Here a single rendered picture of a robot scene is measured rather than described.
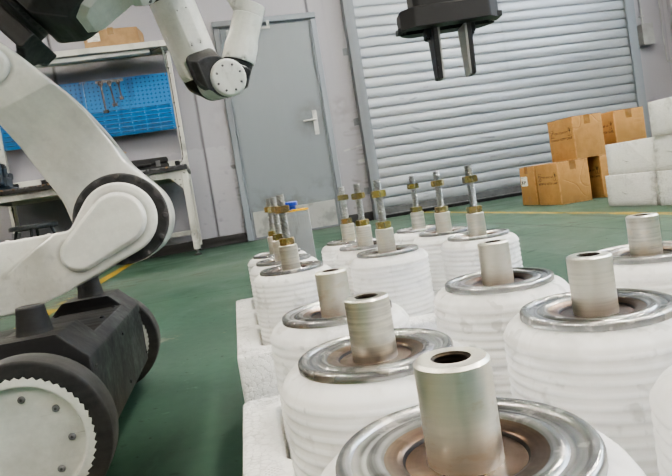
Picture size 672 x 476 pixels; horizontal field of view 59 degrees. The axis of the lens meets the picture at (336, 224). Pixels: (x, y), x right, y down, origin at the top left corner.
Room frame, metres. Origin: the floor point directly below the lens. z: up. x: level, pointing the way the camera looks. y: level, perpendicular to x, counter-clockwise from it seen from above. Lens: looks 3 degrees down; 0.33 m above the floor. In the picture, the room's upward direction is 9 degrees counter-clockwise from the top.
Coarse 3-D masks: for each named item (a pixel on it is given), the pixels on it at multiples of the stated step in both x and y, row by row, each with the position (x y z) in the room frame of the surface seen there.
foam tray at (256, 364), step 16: (240, 304) 0.94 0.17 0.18; (240, 320) 0.80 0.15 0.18; (256, 320) 0.85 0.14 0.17; (416, 320) 0.64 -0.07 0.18; (432, 320) 0.64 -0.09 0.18; (240, 336) 0.70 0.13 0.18; (256, 336) 0.69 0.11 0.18; (240, 352) 0.62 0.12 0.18; (256, 352) 0.61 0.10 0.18; (272, 352) 0.61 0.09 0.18; (240, 368) 0.61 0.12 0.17; (256, 368) 0.61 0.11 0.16; (272, 368) 0.61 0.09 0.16; (256, 384) 0.61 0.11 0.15; (272, 384) 0.61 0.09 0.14
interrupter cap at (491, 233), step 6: (498, 228) 0.75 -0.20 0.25; (504, 228) 0.74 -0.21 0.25; (456, 234) 0.76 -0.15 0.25; (462, 234) 0.76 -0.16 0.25; (468, 234) 0.75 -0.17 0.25; (492, 234) 0.70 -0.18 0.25; (498, 234) 0.70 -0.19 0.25; (504, 234) 0.71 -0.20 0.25; (450, 240) 0.72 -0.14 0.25; (456, 240) 0.71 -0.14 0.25; (462, 240) 0.71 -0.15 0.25; (468, 240) 0.70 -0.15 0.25
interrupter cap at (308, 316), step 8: (312, 304) 0.43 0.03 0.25; (288, 312) 0.41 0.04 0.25; (296, 312) 0.41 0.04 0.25; (304, 312) 0.41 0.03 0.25; (312, 312) 0.41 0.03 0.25; (320, 312) 0.41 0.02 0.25; (288, 320) 0.38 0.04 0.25; (296, 320) 0.39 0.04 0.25; (304, 320) 0.38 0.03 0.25; (312, 320) 0.38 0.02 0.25; (320, 320) 0.37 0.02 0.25; (328, 320) 0.36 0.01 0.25; (336, 320) 0.36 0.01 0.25; (344, 320) 0.36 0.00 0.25; (296, 328) 0.37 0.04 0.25; (304, 328) 0.37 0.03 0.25; (312, 328) 0.37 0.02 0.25
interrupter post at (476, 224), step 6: (468, 216) 0.73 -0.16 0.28; (474, 216) 0.72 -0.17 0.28; (480, 216) 0.72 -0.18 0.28; (468, 222) 0.73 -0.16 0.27; (474, 222) 0.72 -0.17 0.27; (480, 222) 0.72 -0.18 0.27; (468, 228) 0.73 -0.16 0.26; (474, 228) 0.72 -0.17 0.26; (480, 228) 0.72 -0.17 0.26; (474, 234) 0.72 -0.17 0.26; (480, 234) 0.72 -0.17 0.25; (486, 234) 0.73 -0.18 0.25
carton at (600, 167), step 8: (592, 160) 4.25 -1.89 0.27; (600, 160) 4.17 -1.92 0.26; (592, 168) 4.27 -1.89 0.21; (600, 168) 4.18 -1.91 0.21; (592, 176) 4.28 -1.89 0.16; (600, 176) 4.19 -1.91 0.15; (592, 184) 4.29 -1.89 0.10; (600, 184) 4.20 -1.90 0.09; (592, 192) 4.30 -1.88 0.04; (600, 192) 4.21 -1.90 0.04
